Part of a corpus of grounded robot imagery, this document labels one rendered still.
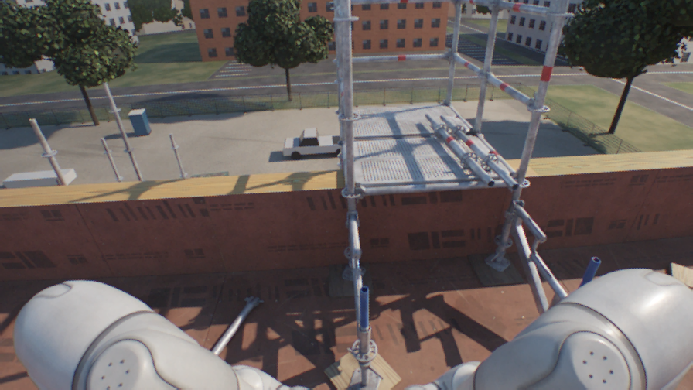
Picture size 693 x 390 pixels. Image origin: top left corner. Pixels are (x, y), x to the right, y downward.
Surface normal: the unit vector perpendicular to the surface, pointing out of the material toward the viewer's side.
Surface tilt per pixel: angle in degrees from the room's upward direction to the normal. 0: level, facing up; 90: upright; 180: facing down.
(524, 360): 64
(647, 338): 33
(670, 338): 39
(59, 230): 90
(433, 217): 90
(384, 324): 0
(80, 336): 19
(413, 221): 90
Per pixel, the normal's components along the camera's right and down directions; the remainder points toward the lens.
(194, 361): 0.85, -0.52
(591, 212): 0.06, 0.51
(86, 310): 0.01, -0.91
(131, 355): -0.04, -0.54
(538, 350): -0.81, -0.59
